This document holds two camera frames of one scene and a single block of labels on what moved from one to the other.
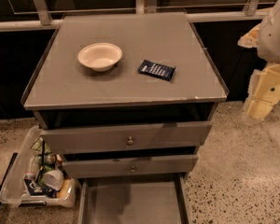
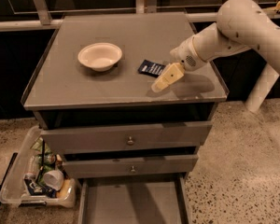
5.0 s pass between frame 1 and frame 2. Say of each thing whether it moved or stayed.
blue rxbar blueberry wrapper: stayed
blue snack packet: stayed
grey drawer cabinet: stayed
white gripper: moved
